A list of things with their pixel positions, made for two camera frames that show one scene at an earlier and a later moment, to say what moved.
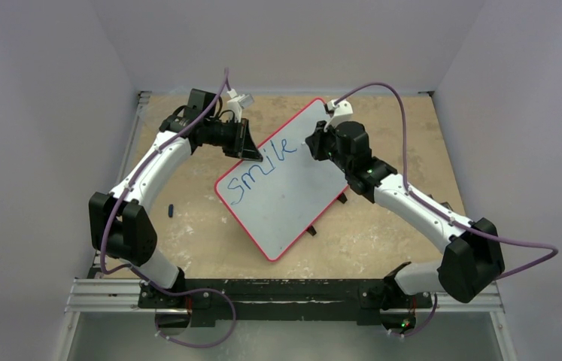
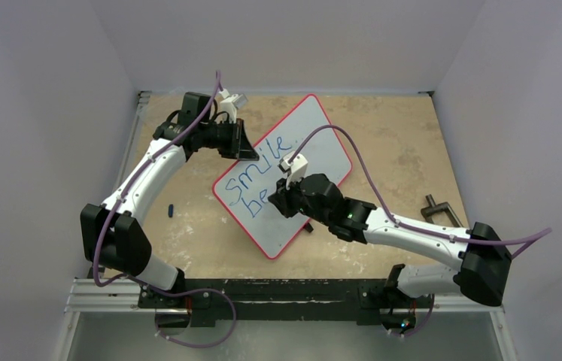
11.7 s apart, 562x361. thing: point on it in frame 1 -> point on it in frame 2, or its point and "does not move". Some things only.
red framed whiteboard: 282,197 does not move
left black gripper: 243,146 does not move
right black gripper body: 320,141 -> 290,200
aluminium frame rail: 109,295 does not move
